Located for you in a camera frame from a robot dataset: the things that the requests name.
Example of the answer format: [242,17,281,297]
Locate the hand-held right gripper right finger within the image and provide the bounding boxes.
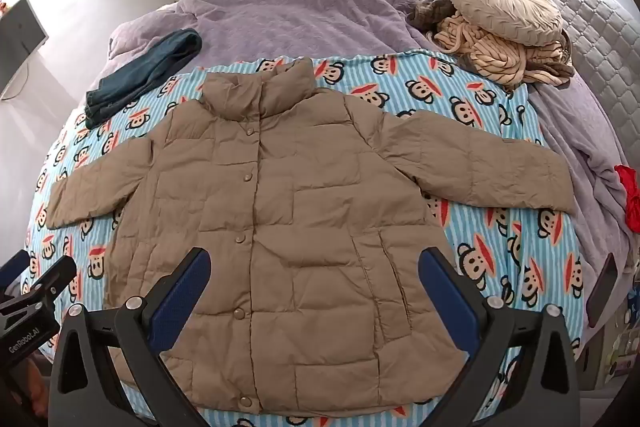
[417,247,581,427]

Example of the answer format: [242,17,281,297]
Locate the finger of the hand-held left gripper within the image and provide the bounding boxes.
[20,255,77,305]
[0,249,32,295]

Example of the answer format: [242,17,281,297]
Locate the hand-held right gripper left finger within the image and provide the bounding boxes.
[48,247,212,427]

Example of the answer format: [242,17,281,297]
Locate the tan puffer jacket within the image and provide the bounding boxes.
[46,58,576,414]

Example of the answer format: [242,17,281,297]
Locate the monkey print striped blanket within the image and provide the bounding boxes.
[24,52,586,427]

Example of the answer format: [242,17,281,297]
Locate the black phone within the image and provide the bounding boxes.
[585,253,618,329]

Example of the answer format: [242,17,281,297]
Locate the cardboard box with stickers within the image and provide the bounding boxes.
[575,317,636,390]

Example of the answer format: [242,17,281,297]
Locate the dark teal pants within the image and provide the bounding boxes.
[85,28,202,130]

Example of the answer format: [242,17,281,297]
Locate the red cloth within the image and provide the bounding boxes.
[614,164,640,238]

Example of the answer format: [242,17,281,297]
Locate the beige striped cloth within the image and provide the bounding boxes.
[432,12,576,88]

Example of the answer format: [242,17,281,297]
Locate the grey monitor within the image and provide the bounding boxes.
[0,0,49,100]

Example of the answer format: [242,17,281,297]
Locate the brown furry cloth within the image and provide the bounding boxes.
[407,0,458,32]

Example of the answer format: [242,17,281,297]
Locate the round beige pleated cushion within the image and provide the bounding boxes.
[447,0,563,48]

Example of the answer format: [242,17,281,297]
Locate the grey quilted headboard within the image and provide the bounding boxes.
[482,0,640,168]

